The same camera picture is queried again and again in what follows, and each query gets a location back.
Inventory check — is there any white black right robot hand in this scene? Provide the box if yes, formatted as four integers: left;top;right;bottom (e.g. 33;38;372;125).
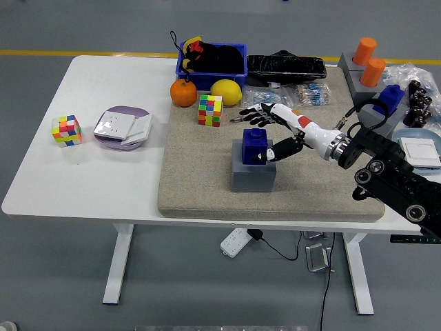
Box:
238;102;345;165

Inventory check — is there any blue seal with square knob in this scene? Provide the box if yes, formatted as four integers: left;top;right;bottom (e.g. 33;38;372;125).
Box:
373;84;404;115
240;128;275;166

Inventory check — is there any grey seal holder block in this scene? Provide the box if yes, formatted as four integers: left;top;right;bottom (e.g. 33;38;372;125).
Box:
229;139;278;193
358;92;407;141

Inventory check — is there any clear bag of tan resistors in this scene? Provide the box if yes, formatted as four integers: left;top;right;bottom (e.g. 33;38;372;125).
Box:
292;82;334;108

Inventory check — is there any grey cylinder holder block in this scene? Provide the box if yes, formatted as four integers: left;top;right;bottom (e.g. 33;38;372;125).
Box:
347;68;389;113
337;52;366;82

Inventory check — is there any clear bag of blue resistors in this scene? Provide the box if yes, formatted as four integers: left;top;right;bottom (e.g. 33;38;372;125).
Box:
243;85;296;114

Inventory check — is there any black tray in plastic wrap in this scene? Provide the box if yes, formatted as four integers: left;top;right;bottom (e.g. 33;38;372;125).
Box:
246;50;327;87

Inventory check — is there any orange cylinder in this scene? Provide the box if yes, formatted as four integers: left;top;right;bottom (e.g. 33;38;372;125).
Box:
360;57;387;88
353;37;378;66

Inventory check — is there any yellow lemon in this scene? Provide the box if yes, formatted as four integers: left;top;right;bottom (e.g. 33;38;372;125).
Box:
209;79;243;106

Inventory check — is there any light blue plate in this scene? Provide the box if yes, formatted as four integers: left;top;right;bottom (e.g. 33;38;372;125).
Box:
391;128;441;175

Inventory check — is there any crumpled clear plastic bag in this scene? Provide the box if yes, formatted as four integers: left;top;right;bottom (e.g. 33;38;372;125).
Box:
382;61;441;103

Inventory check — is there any cluster of dark round knobs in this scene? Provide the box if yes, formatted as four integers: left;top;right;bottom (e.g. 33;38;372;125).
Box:
402;79;434;127

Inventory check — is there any white-edged colourful puzzle cube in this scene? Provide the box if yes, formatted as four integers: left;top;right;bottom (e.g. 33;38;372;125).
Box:
197;94;224;128

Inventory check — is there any grey-brown mat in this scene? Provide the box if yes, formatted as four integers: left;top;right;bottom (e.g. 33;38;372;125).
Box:
157;65;386;223

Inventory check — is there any blue plastic bin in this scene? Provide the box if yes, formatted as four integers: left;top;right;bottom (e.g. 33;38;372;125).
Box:
175;42;249;91

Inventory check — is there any white table leg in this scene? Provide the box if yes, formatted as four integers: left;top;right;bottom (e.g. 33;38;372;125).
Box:
102;223;134;305
342;232;375;315

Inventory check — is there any black table control panel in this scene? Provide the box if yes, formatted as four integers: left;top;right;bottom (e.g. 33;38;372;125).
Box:
390;234;441;244

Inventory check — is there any white power strip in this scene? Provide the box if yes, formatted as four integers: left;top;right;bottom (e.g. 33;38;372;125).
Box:
220;228;252;258

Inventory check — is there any orange fruit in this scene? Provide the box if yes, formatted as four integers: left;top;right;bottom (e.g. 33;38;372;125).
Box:
170;78;198;108

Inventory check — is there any scrambled colourful puzzle cube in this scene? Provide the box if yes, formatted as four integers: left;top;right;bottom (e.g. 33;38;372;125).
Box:
51;114;83;148

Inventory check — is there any yellow floor tape line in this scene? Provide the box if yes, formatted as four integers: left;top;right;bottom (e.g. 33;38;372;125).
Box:
0;50;441;66

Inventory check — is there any black plug with cord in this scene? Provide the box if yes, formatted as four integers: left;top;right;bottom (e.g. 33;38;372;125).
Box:
247;229;337;331

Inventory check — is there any large metal bracket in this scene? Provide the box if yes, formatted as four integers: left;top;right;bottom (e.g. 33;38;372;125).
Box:
305;243;335;274

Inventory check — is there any small white switch panel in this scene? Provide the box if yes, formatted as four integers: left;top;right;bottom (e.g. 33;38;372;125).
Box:
122;114;153;146

